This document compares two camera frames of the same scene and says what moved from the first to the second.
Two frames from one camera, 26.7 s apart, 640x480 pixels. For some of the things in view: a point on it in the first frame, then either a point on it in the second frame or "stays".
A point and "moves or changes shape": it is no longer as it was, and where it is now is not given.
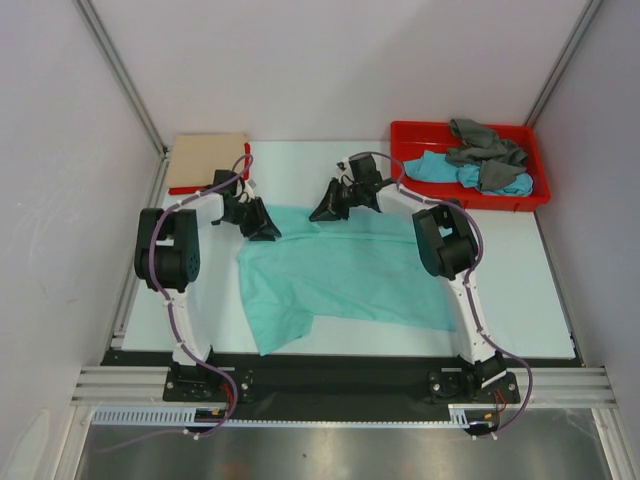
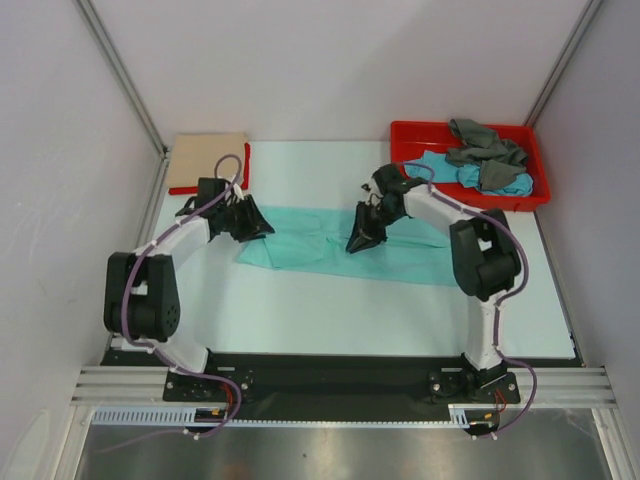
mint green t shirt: x=370 y=266 moves or changes shape
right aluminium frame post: x=563 y=62 stays
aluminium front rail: x=548 y=386 stays
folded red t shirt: x=185 y=190 stays
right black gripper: x=330 y=208 to x=362 y=238
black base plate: x=332 y=380 stays
